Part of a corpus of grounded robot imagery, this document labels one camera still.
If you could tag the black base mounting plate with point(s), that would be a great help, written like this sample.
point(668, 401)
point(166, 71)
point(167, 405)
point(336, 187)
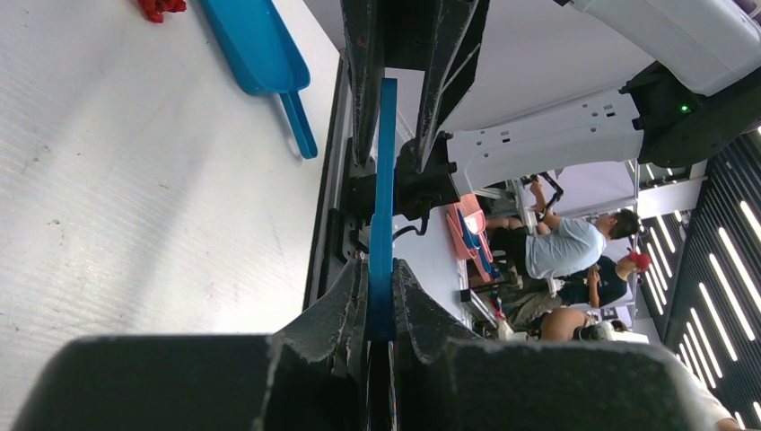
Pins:
point(331, 246)

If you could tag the person with red cap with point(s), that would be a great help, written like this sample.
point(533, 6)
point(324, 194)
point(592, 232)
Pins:
point(597, 286)

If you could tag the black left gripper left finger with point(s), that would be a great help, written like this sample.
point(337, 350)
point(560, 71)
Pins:
point(303, 377)

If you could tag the blue dustpan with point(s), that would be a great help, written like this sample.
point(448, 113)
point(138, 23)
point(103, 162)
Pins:
point(263, 58)

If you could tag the large red paper scrap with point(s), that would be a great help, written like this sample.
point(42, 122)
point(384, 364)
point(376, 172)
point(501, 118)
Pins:
point(154, 10)

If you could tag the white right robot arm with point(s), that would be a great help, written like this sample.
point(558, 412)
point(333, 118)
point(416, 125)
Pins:
point(700, 92)

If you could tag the pink plastic stacked trays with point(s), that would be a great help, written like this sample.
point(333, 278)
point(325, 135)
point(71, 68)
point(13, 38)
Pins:
point(467, 224)

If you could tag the blue hand brush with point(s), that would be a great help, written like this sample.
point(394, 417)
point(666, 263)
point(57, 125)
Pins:
point(380, 328)

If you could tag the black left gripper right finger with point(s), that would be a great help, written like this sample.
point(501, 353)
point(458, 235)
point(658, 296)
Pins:
point(449, 378)

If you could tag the person in light blue shirt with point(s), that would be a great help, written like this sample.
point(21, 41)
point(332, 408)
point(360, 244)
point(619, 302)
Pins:
point(562, 245)

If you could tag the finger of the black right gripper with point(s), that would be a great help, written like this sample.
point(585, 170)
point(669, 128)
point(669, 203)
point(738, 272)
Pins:
point(449, 67)
point(363, 35)

